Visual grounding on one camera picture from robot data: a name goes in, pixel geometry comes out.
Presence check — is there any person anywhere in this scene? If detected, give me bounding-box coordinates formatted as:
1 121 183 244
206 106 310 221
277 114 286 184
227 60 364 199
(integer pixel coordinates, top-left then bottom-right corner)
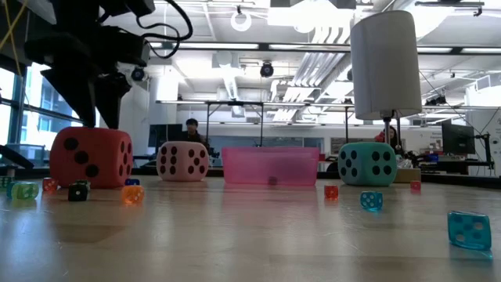
178 117 211 152
373 125 401 156

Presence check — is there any background office desk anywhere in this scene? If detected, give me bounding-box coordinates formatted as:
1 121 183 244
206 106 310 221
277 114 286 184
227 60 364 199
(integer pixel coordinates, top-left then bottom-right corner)
422 158 495 175

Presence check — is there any small orange translucent die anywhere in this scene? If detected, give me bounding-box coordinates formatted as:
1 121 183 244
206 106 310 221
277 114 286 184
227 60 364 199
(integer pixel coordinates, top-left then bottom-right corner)
120 185 146 205

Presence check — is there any pink translucent plastic bin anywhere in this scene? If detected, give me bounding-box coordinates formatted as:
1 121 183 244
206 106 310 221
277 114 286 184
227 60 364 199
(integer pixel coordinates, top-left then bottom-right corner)
222 146 320 186

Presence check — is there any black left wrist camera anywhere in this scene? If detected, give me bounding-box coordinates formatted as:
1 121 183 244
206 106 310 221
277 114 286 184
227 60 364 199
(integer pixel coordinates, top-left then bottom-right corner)
113 30 152 67

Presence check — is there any small yellow-green translucent die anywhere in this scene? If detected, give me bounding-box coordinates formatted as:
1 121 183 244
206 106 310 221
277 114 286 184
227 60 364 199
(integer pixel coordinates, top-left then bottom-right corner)
10 181 40 201

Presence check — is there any white shade table lamp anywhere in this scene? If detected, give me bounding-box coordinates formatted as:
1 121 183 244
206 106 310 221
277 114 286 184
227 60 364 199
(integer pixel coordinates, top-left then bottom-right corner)
350 10 423 184

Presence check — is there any black computer monitor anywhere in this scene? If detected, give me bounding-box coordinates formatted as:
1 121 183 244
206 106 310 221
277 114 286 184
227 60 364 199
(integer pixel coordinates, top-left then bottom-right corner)
147 123 184 149
441 123 477 156

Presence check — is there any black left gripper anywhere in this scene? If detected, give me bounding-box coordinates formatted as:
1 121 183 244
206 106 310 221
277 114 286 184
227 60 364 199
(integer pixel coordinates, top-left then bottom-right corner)
23 27 133 131

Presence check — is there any small red translucent die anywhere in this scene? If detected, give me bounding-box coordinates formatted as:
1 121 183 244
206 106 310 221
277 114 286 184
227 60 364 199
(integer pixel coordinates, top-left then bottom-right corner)
41 177 59 193

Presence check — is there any large teal foam die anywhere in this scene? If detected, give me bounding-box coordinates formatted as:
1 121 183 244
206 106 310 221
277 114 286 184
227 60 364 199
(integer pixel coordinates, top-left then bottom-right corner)
337 141 398 186

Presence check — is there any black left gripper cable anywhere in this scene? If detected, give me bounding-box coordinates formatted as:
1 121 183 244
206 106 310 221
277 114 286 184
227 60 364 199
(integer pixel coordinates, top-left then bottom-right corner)
135 0 195 60

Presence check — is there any large red foam die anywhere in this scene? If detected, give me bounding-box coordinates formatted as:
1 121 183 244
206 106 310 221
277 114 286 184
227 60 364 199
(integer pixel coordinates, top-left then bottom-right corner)
49 126 134 190

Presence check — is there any large pink foam die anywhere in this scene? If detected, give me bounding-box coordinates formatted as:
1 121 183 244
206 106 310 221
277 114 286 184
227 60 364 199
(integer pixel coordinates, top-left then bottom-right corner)
156 141 210 182

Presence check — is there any small black die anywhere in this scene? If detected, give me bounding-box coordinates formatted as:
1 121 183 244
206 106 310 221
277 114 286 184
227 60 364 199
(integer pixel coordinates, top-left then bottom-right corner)
67 183 89 203

